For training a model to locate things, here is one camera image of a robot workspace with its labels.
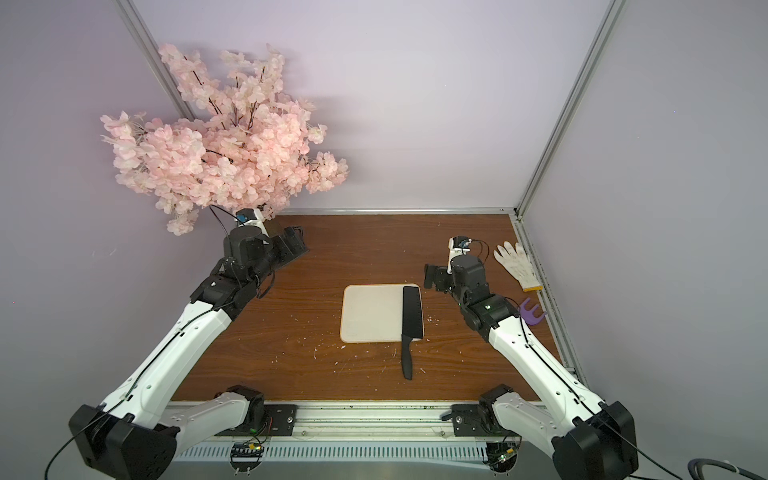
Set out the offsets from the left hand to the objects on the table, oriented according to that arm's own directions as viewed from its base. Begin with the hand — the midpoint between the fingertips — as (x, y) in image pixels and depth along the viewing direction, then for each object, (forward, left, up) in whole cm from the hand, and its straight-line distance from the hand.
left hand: (291, 232), depth 75 cm
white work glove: (+12, -71, -30) cm, 78 cm away
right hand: (-3, -41, -8) cm, 42 cm away
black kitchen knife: (-12, -32, -30) cm, 46 cm away
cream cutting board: (-8, -20, -30) cm, 37 cm away
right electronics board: (-44, -53, -31) cm, 75 cm away
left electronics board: (-45, +9, -33) cm, 56 cm away
